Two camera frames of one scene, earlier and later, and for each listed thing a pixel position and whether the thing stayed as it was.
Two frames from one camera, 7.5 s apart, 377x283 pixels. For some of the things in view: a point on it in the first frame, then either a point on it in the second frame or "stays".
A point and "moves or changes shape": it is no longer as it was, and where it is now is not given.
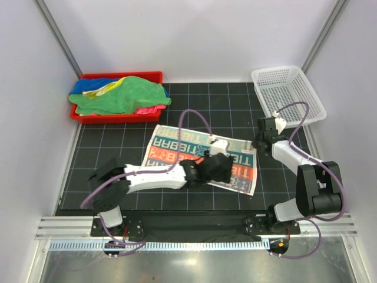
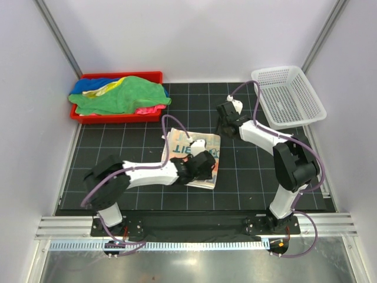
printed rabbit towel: [162, 147] moves or changes shape
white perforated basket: [285, 92] stays
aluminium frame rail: [336, 226] stays
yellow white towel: [102, 91] stays
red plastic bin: [152, 117] stays
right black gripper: [256, 141] to [220, 130]
